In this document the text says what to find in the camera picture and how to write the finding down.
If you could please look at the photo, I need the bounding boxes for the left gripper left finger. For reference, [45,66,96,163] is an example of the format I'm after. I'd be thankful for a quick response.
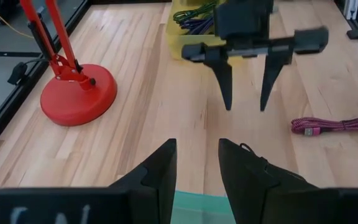
[109,138,178,224]

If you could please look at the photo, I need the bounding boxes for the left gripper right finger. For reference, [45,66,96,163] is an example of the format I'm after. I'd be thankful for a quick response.
[218,138,320,224]

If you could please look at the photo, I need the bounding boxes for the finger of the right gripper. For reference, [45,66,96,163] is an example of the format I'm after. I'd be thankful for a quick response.
[203,46,233,111]
[259,43,293,112]

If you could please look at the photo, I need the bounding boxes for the black USB cable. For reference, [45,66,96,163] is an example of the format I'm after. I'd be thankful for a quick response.
[239,142,269,162]

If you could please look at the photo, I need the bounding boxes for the green braided USB cable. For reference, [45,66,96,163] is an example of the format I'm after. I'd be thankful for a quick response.
[172,1,219,24]

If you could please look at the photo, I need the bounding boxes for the teal translucent plastic bin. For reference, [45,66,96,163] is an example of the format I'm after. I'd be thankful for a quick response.
[170,190,237,224]

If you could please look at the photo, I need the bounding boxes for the yellow translucent plastic bin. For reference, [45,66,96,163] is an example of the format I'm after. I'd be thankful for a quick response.
[165,0,245,62]

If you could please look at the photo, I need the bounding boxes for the red desk lamp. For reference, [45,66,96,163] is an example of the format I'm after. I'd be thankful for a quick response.
[19,0,119,128]

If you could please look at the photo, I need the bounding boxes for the pink braided USB cable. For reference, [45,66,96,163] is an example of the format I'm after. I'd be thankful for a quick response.
[290,113,358,137]

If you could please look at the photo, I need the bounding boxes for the black lamp cord switch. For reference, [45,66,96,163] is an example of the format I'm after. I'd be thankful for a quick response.
[7,58,49,86]

